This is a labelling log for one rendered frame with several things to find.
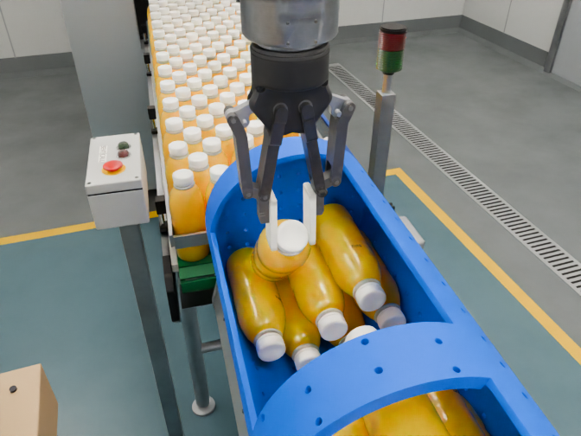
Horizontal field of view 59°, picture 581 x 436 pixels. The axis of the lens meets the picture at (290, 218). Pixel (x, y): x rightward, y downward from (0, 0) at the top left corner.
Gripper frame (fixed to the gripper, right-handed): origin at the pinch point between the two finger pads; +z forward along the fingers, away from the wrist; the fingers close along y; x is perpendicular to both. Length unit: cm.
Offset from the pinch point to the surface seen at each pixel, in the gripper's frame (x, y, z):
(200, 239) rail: 35.8, -9.4, 27.6
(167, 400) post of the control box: 47, -24, 90
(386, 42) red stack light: 64, 39, 1
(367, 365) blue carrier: -20.6, 1.7, 2.0
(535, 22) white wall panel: 359, 316, 88
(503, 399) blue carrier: -25.9, 11.8, 3.0
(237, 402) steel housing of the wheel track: 4.8, -7.8, 38.6
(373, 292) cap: -1.8, 10.7, 12.6
